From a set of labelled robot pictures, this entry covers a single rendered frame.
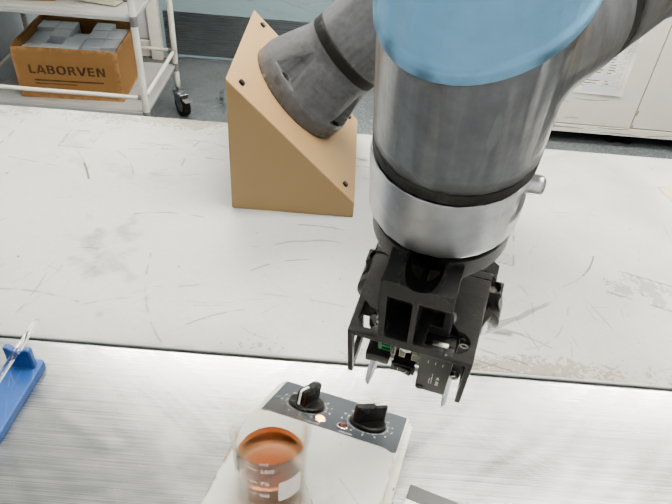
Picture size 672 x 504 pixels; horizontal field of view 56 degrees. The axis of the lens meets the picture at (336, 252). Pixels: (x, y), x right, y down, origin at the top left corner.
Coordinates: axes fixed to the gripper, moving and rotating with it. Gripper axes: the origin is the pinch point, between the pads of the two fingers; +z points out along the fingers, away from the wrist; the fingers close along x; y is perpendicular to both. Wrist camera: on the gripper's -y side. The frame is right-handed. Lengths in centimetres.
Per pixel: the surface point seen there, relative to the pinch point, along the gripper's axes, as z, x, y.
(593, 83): 134, 35, -215
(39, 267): 15.4, -45.1, -4.6
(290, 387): 9.8, -10.7, 2.4
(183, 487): 10.6, -16.3, 13.4
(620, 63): 125, 43, -220
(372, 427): 7.0, -2.2, 4.6
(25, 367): 10.9, -36.1, 8.0
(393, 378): 15.2, -2.2, -3.9
